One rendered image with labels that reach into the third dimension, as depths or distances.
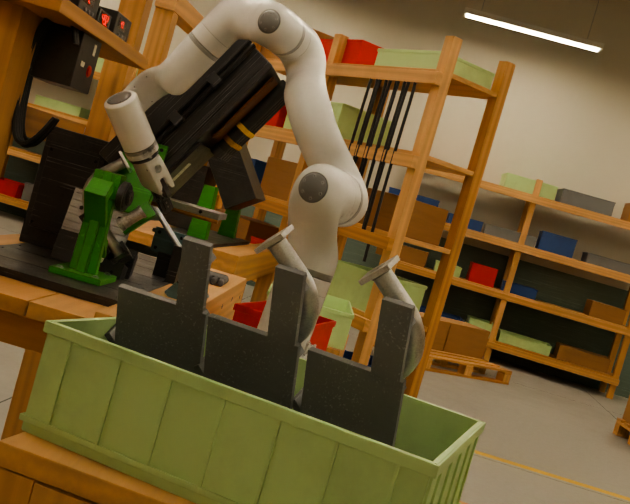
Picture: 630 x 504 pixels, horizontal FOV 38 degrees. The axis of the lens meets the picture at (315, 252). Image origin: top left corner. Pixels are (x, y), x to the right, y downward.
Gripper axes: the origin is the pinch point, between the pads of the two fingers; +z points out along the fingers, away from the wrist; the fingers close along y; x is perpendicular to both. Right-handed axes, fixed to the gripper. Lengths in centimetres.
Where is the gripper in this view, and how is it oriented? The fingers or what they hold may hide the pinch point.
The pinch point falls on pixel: (164, 204)
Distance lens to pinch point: 243.4
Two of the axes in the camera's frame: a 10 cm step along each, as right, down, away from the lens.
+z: 2.5, 7.8, 5.7
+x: -7.2, 5.4, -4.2
